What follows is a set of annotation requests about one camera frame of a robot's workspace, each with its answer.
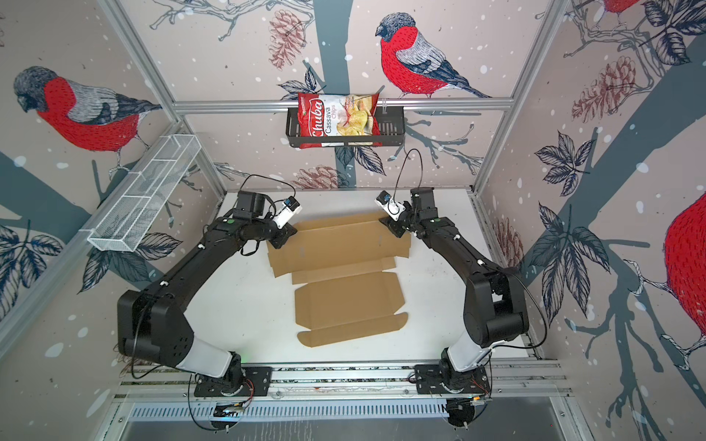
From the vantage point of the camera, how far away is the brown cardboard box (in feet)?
2.81

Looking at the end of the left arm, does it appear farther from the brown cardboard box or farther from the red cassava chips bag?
the red cassava chips bag

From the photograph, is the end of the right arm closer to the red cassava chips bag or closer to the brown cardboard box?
the brown cardboard box


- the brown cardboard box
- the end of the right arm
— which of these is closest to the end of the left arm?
the brown cardboard box

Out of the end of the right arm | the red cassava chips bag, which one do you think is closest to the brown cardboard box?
the end of the right arm

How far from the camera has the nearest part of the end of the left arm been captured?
738 mm

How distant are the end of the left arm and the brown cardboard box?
8cm

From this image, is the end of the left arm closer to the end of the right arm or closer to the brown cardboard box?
the brown cardboard box
